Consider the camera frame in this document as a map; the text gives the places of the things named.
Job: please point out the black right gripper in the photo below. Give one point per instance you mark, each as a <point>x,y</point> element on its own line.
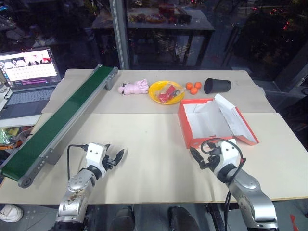
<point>210,161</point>

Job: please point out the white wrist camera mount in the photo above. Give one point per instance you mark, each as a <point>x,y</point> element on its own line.
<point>227,154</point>
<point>95,154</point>

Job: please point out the dark background table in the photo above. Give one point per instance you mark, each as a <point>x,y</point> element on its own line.
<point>197,26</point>

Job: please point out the black table frame leg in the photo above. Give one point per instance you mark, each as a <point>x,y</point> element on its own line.
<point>216,216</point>

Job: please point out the green conveyor belt grey frame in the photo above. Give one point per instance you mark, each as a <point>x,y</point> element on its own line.
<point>60,120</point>

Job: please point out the colourful items on background table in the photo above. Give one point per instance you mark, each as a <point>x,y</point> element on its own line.
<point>156,16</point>

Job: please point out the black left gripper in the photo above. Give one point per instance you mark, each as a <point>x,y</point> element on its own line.
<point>110,162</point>

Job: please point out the black paper cup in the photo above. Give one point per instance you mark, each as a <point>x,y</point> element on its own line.
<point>220,85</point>

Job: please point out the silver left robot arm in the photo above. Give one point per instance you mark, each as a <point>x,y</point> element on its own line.
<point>74,192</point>

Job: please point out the orange cardboard box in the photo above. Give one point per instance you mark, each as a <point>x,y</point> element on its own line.
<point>211,120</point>

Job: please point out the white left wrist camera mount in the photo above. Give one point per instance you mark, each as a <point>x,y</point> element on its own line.
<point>95,154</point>

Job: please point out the colourful clutter pile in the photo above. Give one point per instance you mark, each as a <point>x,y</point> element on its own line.
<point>14,137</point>

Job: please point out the open grey laptop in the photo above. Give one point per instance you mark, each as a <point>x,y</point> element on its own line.
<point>29,72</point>

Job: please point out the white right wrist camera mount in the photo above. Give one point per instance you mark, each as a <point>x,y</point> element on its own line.
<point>227,154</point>

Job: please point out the dark rounded shape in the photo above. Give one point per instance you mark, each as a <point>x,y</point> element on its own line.
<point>183,219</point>
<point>125,219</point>

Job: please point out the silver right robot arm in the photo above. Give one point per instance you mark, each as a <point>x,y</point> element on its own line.
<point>250,192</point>

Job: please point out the yellow round bowl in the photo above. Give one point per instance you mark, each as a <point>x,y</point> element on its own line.
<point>154,92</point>

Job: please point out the red item in clear bag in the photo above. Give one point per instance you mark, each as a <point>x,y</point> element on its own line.
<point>168,92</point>

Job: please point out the white sneaker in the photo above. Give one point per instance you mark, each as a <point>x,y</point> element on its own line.
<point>10,213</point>

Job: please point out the grey metal pillar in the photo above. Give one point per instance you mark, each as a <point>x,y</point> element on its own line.
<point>120,36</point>

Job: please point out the small orange fruit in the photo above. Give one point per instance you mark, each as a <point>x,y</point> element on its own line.
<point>194,91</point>
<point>189,85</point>
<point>198,85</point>

